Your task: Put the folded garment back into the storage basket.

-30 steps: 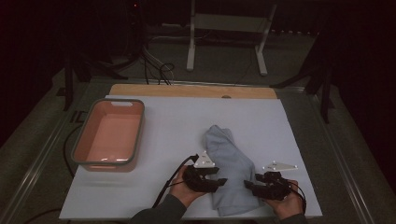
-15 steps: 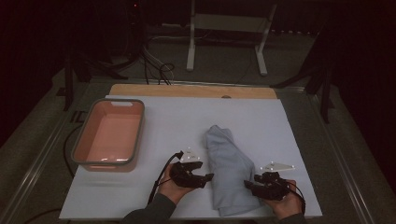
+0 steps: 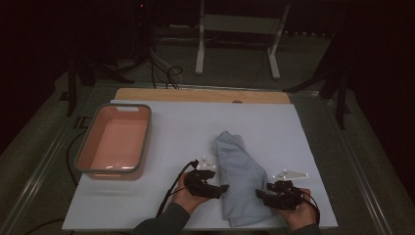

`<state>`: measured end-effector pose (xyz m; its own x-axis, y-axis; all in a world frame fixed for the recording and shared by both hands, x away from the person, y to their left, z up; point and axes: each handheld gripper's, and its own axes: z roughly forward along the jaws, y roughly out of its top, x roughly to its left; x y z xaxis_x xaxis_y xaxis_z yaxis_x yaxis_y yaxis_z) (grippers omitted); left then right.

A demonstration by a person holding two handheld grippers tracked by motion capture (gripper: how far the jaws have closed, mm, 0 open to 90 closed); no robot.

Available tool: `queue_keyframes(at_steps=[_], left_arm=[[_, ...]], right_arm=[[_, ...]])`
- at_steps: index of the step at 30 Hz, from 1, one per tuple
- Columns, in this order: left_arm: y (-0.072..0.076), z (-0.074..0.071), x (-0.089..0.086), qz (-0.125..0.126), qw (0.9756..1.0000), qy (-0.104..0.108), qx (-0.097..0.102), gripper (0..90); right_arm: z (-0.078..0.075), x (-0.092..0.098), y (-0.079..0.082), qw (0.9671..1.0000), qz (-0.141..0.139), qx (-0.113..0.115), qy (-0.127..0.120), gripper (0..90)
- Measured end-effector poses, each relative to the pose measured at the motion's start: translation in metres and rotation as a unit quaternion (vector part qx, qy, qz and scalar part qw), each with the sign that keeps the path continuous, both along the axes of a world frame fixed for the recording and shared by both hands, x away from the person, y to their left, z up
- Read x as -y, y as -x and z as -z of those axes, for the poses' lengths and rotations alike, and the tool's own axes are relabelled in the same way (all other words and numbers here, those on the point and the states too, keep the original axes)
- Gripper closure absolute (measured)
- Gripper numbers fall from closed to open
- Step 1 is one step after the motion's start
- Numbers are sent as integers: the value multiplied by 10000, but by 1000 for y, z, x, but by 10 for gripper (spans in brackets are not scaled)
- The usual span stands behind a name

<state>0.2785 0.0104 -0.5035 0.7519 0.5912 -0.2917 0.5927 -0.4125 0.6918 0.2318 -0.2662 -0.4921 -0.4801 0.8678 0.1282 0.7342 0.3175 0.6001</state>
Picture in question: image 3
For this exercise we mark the person's right hand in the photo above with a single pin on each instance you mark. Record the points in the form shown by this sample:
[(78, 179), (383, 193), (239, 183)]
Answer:
[(303, 217)]

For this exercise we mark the person's left hand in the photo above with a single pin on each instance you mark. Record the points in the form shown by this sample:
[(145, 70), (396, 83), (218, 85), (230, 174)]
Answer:
[(187, 200)]

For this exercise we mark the light blue cloth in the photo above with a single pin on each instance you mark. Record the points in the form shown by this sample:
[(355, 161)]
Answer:
[(241, 176)]

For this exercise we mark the white metal stand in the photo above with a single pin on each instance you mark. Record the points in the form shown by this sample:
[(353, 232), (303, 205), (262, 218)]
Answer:
[(241, 23)]

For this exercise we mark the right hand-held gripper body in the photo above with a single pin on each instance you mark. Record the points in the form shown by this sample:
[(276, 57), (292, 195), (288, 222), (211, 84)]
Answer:
[(284, 197)]

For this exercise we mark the black tripod stand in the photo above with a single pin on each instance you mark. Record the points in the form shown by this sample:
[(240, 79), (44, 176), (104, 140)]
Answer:
[(341, 98), (72, 88)]

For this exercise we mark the white table sheet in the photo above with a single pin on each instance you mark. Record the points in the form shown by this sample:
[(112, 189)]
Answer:
[(182, 130)]

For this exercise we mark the wooden board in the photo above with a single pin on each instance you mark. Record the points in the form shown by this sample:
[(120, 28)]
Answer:
[(195, 95)]

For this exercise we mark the pink basin with grey rim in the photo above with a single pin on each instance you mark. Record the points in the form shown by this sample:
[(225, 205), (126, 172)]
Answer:
[(114, 143)]

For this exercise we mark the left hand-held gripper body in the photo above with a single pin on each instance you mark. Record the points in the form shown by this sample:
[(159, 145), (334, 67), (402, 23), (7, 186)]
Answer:
[(197, 184)]

